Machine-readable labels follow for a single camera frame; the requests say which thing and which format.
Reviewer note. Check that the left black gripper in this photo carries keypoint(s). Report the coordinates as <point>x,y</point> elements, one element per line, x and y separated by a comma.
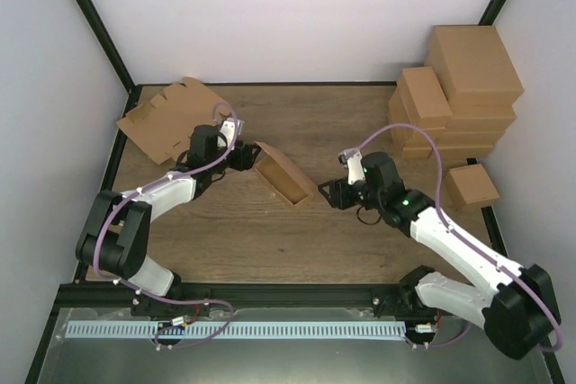
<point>244,160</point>

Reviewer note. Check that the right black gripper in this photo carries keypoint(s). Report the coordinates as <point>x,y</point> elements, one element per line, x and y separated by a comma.
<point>340,199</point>

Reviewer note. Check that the cardboard box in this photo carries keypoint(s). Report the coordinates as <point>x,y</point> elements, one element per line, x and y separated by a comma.
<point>288,182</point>

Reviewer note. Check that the stack of cardboard blanks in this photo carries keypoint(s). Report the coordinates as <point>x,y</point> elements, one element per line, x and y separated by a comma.
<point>162,126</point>

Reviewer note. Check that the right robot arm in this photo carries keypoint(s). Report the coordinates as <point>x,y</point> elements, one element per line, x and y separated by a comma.
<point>514,305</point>

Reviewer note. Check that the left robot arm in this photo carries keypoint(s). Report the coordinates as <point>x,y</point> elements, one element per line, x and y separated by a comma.
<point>115,236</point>

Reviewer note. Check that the medium bottom folded box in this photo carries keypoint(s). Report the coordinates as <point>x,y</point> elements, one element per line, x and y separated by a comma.
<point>411,150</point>

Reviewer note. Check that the medium folded box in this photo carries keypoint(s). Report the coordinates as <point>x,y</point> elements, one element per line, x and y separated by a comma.
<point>423,98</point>
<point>398,114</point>
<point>411,150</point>

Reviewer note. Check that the medium lower folded box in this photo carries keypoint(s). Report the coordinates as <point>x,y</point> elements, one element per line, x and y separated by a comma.
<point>398,114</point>

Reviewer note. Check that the large bottom folded box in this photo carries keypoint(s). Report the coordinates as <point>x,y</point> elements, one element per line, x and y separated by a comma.
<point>464,152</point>

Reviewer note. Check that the large folded box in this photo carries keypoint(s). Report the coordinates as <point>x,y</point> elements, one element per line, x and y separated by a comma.
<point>478,118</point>
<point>470,138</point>
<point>473,66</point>
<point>464,152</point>

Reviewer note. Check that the medium top folded box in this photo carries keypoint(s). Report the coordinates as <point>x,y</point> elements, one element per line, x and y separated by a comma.
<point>423,98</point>

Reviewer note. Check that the small folded box right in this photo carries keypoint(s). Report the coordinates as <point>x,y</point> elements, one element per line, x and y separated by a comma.
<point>470,188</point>

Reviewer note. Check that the large top folded box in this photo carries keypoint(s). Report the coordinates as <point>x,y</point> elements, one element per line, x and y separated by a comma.
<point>473,66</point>

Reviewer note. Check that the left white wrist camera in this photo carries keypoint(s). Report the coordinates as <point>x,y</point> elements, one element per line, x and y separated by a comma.
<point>229,132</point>

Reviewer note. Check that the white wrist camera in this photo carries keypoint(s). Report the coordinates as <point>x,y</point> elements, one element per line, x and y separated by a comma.
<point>351,159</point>
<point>229,132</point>

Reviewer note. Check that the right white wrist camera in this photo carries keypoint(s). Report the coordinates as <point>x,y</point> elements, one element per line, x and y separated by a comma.
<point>351,159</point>

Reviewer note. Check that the light blue slotted cable duct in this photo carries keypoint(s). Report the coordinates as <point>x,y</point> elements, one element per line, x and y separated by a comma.
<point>363,330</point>

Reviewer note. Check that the black aluminium frame rail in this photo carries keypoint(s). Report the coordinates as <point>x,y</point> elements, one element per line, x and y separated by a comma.
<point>242,295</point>

